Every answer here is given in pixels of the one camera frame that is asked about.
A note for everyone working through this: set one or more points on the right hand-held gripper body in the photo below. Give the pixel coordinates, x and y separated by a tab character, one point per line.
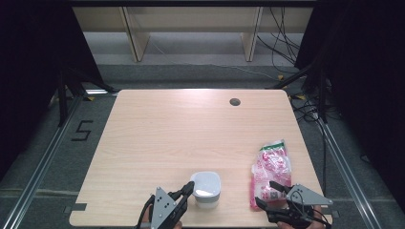
305	197

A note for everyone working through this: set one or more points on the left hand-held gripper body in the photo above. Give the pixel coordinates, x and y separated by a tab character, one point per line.
162	206

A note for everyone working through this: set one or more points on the clear plastic bag red print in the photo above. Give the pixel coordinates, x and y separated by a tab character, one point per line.
272	168

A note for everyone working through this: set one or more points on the clear jar with white lid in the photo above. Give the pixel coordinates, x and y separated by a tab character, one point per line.
206	187

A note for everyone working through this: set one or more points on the person's left hand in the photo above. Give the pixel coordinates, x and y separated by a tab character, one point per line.
178	225

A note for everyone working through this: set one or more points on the person's right hand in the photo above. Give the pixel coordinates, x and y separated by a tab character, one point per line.
319	219

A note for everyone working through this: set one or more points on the black metal stand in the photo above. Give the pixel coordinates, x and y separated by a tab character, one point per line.
62	105
322	95

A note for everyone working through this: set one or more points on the black curtain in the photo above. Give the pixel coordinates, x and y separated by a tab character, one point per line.
28	63
366	79

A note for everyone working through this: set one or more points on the light wooden shelf unit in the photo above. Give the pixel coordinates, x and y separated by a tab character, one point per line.
191	19

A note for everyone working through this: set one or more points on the long aluminium floor rail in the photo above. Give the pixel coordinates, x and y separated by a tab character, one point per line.
41	168
347	178

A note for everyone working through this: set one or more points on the short silver floor rail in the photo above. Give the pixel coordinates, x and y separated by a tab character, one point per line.
98	92

